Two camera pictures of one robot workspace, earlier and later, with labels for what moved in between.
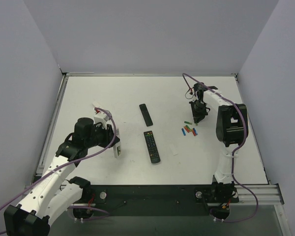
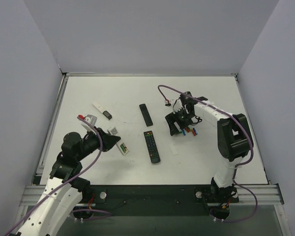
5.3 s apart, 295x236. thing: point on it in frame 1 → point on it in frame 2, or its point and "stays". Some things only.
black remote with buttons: [152, 147] stays
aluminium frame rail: [266, 194] stays
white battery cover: [173, 149] stays
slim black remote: [146, 115] stays
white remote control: [117, 149] → [121, 146]
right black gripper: [198, 113] → [178, 120]
